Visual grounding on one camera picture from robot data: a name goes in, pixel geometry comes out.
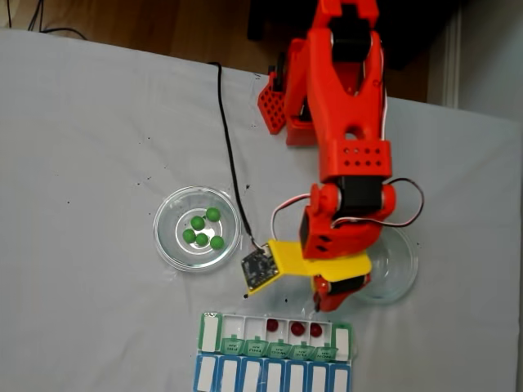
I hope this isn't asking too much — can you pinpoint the weekly pill organizer box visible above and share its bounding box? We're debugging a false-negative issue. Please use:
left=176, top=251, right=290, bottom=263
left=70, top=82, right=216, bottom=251
left=191, top=310, right=355, bottom=392

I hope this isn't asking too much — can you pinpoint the clear glass bowl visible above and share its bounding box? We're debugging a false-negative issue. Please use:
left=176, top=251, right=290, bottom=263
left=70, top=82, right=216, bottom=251
left=353, top=226, right=419, bottom=304
left=153, top=185, right=243, bottom=274

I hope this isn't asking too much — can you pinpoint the black furniture piece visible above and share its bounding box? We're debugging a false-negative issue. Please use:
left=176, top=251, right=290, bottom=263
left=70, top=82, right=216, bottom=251
left=247, top=0, right=463, bottom=108

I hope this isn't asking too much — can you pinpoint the white table cloth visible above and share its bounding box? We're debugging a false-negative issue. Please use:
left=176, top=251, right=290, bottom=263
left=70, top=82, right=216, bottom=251
left=0, top=27, right=523, bottom=392

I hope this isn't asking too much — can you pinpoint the black camera circuit board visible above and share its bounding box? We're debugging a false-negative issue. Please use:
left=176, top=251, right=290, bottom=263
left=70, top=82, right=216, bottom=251
left=240, top=243, right=282, bottom=296

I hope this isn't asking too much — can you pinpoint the thin servo wire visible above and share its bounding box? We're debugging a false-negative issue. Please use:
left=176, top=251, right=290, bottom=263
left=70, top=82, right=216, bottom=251
left=383, top=177, right=425, bottom=229

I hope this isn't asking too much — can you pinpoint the black camera cable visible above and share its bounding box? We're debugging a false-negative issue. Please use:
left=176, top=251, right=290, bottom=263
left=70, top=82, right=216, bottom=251
left=206, top=60, right=265, bottom=251

